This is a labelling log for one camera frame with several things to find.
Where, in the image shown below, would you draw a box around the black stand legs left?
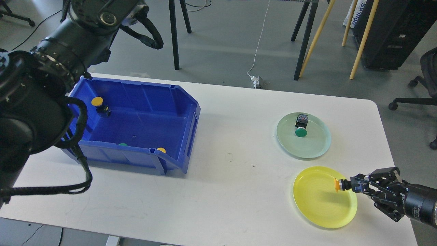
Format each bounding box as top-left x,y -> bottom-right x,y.
168,0 -> 192,70

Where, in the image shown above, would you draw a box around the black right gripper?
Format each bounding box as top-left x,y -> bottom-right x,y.
351,167 -> 437,228

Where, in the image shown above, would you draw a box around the blue plastic storage bin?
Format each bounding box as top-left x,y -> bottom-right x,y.
70,77 -> 201,175

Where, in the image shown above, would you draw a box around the black floor cable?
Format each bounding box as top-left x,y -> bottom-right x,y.
10,10 -> 64,52

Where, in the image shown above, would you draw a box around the yellow push button back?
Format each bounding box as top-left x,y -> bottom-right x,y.
91,96 -> 111,118

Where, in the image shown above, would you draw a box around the wooden pole right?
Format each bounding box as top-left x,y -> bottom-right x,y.
349,0 -> 379,80

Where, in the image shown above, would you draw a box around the black stand legs right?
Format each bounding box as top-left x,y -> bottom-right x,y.
291,0 -> 319,81

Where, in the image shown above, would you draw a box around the white power adapter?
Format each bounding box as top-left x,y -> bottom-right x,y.
250,76 -> 267,90

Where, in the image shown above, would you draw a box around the yellow push button front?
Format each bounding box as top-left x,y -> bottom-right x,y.
156,147 -> 167,153

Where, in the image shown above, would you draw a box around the black office chair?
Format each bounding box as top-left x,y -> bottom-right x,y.
389,47 -> 437,150

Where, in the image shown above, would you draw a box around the wooden pole middle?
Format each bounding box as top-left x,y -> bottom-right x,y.
341,0 -> 358,47

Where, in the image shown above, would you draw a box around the wooden pole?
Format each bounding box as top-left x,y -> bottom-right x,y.
299,0 -> 336,79
349,0 -> 379,80
341,0 -> 358,47

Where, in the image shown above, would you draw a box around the white printed bag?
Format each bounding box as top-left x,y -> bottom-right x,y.
343,0 -> 367,28

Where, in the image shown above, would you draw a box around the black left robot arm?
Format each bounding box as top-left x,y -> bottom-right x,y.
0,0 -> 163,205

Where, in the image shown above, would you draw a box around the yellow push button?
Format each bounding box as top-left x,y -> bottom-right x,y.
91,96 -> 111,118
156,147 -> 167,153
334,177 -> 357,193

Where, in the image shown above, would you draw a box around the white cable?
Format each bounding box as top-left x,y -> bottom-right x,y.
246,0 -> 271,77

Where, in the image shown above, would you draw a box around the black stand legs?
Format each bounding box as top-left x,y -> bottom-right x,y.
168,0 -> 192,70
291,0 -> 319,81

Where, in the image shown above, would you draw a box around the wooden pole left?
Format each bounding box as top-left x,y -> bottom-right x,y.
299,0 -> 336,79

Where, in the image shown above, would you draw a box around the yellow plate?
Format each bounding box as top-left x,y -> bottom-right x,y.
292,166 -> 358,229

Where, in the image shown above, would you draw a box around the pale green plate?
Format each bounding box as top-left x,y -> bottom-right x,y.
276,112 -> 332,159

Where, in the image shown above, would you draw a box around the black cabinet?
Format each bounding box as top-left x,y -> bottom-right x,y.
362,0 -> 437,70

